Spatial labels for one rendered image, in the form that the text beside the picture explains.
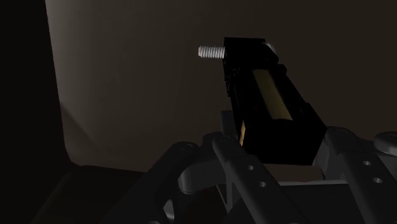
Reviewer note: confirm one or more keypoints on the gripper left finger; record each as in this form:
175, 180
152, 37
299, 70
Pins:
235, 173

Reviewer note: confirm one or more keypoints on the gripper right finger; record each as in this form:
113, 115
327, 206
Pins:
356, 161

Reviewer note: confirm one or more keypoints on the black block with silver screw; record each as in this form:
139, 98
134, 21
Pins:
276, 136

